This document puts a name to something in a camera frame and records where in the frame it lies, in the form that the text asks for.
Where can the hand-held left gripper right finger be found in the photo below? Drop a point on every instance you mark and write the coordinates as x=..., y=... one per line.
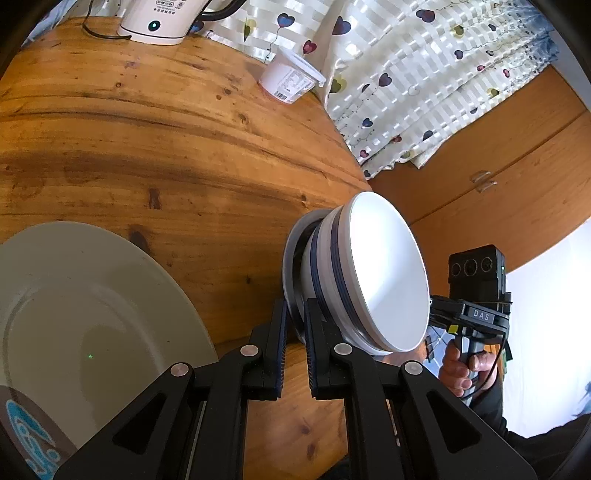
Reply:
x=310, y=350

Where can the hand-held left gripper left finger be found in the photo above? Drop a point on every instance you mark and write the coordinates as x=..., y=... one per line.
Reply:
x=279, y=350

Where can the white bowl with blue stripe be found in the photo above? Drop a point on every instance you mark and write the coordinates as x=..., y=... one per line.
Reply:
x=383, y=277
x=318, y=277

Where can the stainless steel bowl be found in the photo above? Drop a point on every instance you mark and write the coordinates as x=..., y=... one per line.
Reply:
x=292, y=277

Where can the grey plate with blue print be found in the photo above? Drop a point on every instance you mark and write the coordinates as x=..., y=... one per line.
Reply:
x=92, y=300

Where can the person's right forearm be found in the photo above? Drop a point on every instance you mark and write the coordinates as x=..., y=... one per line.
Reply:
x=517, y=443

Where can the person's right hand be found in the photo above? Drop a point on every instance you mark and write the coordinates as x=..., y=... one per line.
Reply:
x=455, y=369

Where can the heart print curtain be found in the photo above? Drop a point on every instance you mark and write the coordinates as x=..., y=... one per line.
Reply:
x=415, y=69

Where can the white plastic tub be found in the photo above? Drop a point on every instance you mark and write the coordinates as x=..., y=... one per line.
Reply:
x=288, y=76

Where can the white electric kettle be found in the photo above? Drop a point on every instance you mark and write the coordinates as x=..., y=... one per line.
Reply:
x=157, y=23

